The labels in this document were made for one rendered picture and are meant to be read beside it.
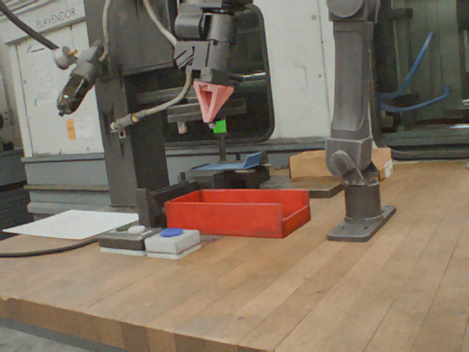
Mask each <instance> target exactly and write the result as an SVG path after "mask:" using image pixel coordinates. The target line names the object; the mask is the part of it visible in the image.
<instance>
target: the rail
mask: <svg viewBox="0 0 469 352"><path fill-rule="evenodd" d="M188 171H189V172H204V171H224V179H238V177H237V175H236V174H235V171H237V168H201V169H189V170H188ZM229 171H231V173H230V172H229Z"/></svg>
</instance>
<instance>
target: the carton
mask: <svg viewBox="0 0 469 352"><path fill-rule="evenodd" d="M372 155H373V156H372V161H373V164H374V165H375V167H376V168H377V169H378V170H379V176H378V177H377V178H375V179H377V180H379V181H381V180H383V179H386V178H387V177H388V176H389V175H391V174H392V173H393V168H392V158H391V157H390V148H372ZM288 163H289V171H290V179H294V178H296V177H324V176H332V175H331V174H330V172H329V171H328V169H327V166H326V164H325V151H315V152H302V153H298V154H297V155H294V156H291V157H289V158H288Z"/></svg>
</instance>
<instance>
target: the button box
mask: <svg viewBox="0 0 469 352"><path fill-rule="evenodd" d="M162 230H164V229H162V228H158V229H157V228H150V227H145V230H144V231H140V232H137V233H130V232H129V230H128V231H123V232H116V229H114V230H112V231H109V232H106V233H101V234H100V235H99V236H98V237H97V238H94V239H89V240H87V241H83V242H81V243H78V244H75V245H74V244H73V245H69V246H64V247H60V248H55V249H53V248H51V249H46V250H41V251H22V252H8V253H0V257H14V256H17V257H25V256H37V255H48V254H53V253H57V252H61V251H71V250H74V249H76V248H80V247H82V246H88V245H90V244H93V243H95V242H98V241H99V245H100V247H101V249H100V251H106V252H115V253H121V254H125V255H132V256H144V255H146V254H147V253H148V251H147V250H146V245H145V239H146V238H148V237H151V236H154V235H156V234H158V233H160V232H161V231H162Z"/></svg>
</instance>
